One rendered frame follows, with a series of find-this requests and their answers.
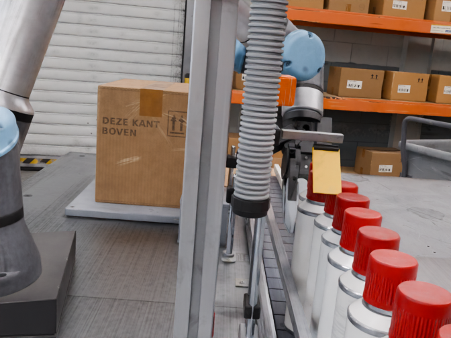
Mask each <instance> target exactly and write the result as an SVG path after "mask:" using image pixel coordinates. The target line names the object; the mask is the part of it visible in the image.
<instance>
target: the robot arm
mask: <svg viewBox="0 0 451 338"><path fill-rule="evenodd" d="M64 2H65V0H0V297H3V296H7V295H9V294H13V293H15V292H17V291H20V290H22V289H24V288H26V287H28V286H29V285H31V284H32V283H34V282H35V281H36V280H37V279H38V278H39V277H40V275H41V273H42V265H41V257H40V253H39V251H38V248H37V247H36V244H35V242H34V240H33V238H32V235H31V233H30V231H29V229H28V226H27V225H26V222H25V219H24V211H23V195H22V187H21V170H20V152H21V149H22V146H23V143H24V141H25V138H26V135H27V133H28V130H29V128H30V124H31V122H32V119H33V116H34V113H35V112H34V110H33V108H32V106H31V104H30V100H29V97H30V95H31V92H32V89H33V87H34V84H35V81H36V79H37V76H38V73H39V71H40V67H41V65H42V62H43V60H44V57H45V54H46V51H47V49H48V46H49V43H50V40H51V38H52V35H53V33H54V30H55V27H56V24H57V22H58V18H59V17H60V13H61V11H62V8H63V5H64ZM250 5H252V3H251V2H250V0H240V2H239V11H238V27H237V36H236V51H235V60H234V71H236V72H237V73H238V74H240V73H242V74H245V73H244V71H245V70H247V68H245V65H246V64H248V63H247V62H246V59H247V58H248V57H247V56H246V53H248V51H247V50H246V48H247V47H249V45H248V44H247V41H250V39H248V35H250V33H248V30H249V29H250V27H249V26H248V24H249V23H251V21H250V20H249V17H252V15H250V11H252V9H251V8H250ZM285 20H287V23H284V25H285V26H286V29H285V30H283V31H284V32H286V33H285V36H283V38H285V41H284V42H283V44H284V45H285V46H284V47H283V48H282V50H284V53H282V54H281V56H283V59H281V61H283V62H284V66H283V71H281V74H284V75H291V76H294V77H295V78H296V79H297V84H296V91H295V102H294V105H293V106H292V107H289V106H282V116H283V128H282V129H293V130H301V131H318V132H327V133H331V132H332V118H329V117H322V116H323V68H324V65H325V61H324V60H325V48H324V46H323V43H322V41H321V40H320V38H319V37H318V36H317V35H315V34H314V33H312V32H308V31H306V30H298V29H297V28H296V27H295V26H294V25H293V24H292V23H291V21H290V20H289V19H288V18H287V17H285ZM282 129H281V130H282ZM313 144H326V145H331V144H332V143H330V142H313V141H304V140H295V139H282V138H280V144H279V146H274V150H273V154H275V153H277V152H279V151H281V150H282V151H281V152H282V154H283V157H282V162H281V179H283V181H282V208H283V222H284V224H285V227H286V228H287V231H288V232H289V233H293V230H294V225H295V219H296V218H297V205H298V202H299V194H300V193H301V192H303V191H304V190H305V189H307V182H308V176H309V165H310V163H311V162H312V147H313Z"/></svg>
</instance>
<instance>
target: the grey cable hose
mask: <svg viewBox="0 0 451 338"><path fill-rule="evenodd" d="M250 2H251V3H252V5H250V8H251V9H252V11H250V15H252V17H249V20H250V21H251V23H249V24H248V26H249V27H250V29H249V30H248V33H250V35H248V39H250V41H247V44H248V45H249V47H247V48H246V50H247V51H248V53H246V56H247V57H248V58H247V59H246V62H247V63H248V64H246V65H245V68H247V70H245V71H244V73H245V74H246V76H245V77H244V79H245V80H246V82H244V85H245V86H246V87H244V88H243V91H245V93H243V94H242V96H243V97H244V99H242V102H243V103H244V104H243V105H242V108H243V109H244V110H241V114H243V115H241V116H240V119H242V121H241V122H240V125H242V126H241V127H240V131H241V132H240V133H239V136H241V137H239V140H238V141H239V142H240V143H239V144H238V147H239V148H238V153H239V154H237V157H238V159H237V163H238V164H237V165H236V168H237V170H236V177H235V179H236V180H235V187H234V189H235V191H234V193H233V194H232V198H231V206H232V212H233V213H234V214H236V215H238V216H240V217H245V218H251V219H257V218H262V217H265V216H267V213H268V210H269V209H270V200H271V198H270V197H269V194H268V193H269V190H270V189H269V187H270V183H269V182H270V177H271V173H270V172H271V171H272V168H271V166H272V162H271V161H272V159H273V157H272V155H273V151H272V150H274V146H272V145H273V144H274V140H273V139H274V138H275V135H273V134H274V133H275V131H276V130H275V129H274V128H275V127H276V124H274V123H276V122H277V119H276V118H275V117H277V113H275V111H278V107H276V106H277V105H279V102H277V100H278V99H279V96H277V95H278V94H279V93H280V91H279V90H278V89H279V88H280V87H281V86H280V85H279V84H278V83H279V82H281V80H280V79H279V77H280V76H281V73H280V72H279V71H281V70H282V68H281V67H280V65H282V64H283V62H281V59H283V56H281V54H282V53H284V50H282V48H283V47H284V46H285V45H284V44H283V42H284V41H285V38H283V36H285V33H286V32H284V31H283V30H285V29H286V26H285V25H284V23H287V20H285V17H287V14H286V13H285V12H286V11H288V7H286V5H288V4H289V2H288V1H287V0H250Z"/></svg>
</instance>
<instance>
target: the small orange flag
mask: <svg viewBox="0 0 451 338"><path fill-rule="evenodd" d="M312 162H313V193H321V194H339V193H341V192H342V185H341V171H340V149H339V146H335V145H326V144H313V147H312Z"/></svg>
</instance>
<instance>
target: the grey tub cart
mask: <svg viewBox="0 0 451 338"><path fill-rule="evenodd" d="M408 121H414V122H418V123H425V124H429V125H435V126H439V127H445V128H449V129H451V123H446V122H442V121H435V120H431V119H424V118H421V117H414V116H407V117H406V118H405V119H404V120H403V122H402V129H401V141H400V142H399V145H398V147H399V148H400V151H401V162H402V172H400V175H399V177H405V178H422V179H431V180H447V181H451V139H407V123H408ZM406 139H407V140H406Z"/></svg>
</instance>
